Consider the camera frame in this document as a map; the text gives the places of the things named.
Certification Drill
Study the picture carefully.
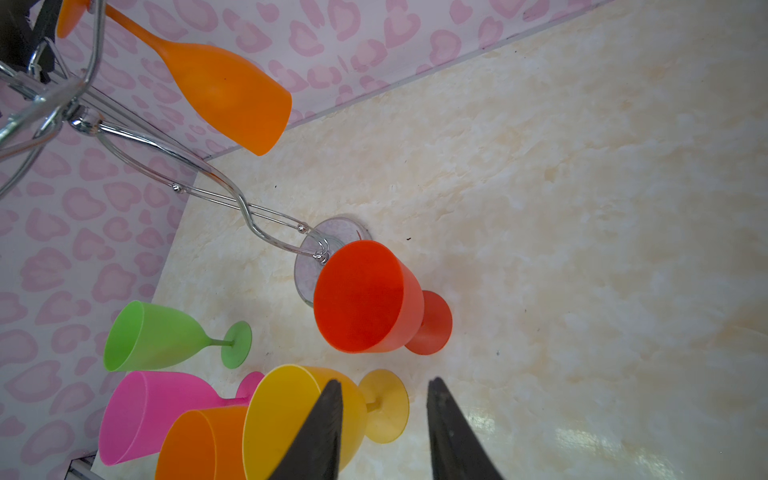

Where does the orange wine glass back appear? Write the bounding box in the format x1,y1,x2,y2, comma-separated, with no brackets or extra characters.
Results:
55,0,294,157

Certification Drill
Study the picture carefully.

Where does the yellow wine glass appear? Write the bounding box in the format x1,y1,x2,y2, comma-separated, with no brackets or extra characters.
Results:
242,364,410,479

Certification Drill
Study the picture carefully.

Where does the green wine glass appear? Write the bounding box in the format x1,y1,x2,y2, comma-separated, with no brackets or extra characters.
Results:
103,301,252,372

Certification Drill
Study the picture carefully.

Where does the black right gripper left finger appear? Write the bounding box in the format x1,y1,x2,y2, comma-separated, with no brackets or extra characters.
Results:
269,380,343,480

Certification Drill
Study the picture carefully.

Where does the chrome wire wine glass rack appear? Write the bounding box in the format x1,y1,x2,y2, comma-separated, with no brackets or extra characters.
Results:
0,0,373,308

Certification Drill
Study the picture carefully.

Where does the pink wine glass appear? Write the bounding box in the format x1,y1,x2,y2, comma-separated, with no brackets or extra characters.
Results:
98,371,264,466

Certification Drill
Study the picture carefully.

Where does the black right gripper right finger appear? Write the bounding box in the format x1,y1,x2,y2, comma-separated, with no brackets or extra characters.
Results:
427,377,502,480

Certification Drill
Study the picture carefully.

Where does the red wine glass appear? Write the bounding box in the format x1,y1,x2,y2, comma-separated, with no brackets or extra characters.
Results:
313,240,453,355

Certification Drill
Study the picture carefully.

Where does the orange wine glass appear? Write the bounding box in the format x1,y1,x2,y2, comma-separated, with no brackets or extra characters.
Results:
55,0,294,157
155,406,247,480

